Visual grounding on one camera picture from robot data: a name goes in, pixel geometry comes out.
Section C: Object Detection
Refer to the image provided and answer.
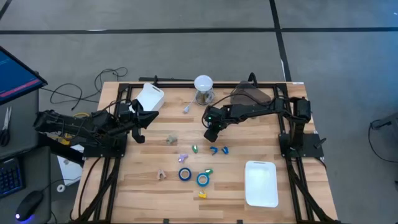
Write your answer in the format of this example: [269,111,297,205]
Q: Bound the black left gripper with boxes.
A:
[118,99,159,144]

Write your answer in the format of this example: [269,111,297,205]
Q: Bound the dark blue tape roll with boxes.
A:
[178,167,193,182]

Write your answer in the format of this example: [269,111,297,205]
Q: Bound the light blue tape roll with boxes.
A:
[196,173,210,187]

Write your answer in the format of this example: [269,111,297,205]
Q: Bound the white plastic bin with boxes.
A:
[134,82,165,112]
[244,160,279,208]

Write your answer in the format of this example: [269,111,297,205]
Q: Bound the white bulb table lamp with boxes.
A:
[193,74,215,106]

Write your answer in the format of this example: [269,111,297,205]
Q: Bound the grey plastic bin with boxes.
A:
[230,80,272,106]

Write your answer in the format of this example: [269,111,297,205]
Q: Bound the black metal support bar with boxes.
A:
[37,132,85,166]

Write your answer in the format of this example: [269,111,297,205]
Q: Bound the white paper sheet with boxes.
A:
[57,144,85,187]

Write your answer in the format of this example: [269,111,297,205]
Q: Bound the grey desk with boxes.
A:
[0,88,52,224]

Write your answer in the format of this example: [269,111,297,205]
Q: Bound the computer monitor blue screen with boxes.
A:
[0,45,49,106]

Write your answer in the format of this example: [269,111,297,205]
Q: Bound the black computer mouse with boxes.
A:
[14,190,44,222]

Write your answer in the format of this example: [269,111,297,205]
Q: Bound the black backlit keyboard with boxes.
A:
[0,157,25,199]

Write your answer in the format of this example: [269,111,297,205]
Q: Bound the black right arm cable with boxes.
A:
[201,93,280,128]

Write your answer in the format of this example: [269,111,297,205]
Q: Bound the black aluminium table frame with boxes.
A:
[70,75,343,224]

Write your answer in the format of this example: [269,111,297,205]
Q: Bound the black handled scissors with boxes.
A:
[0,106,12,147]

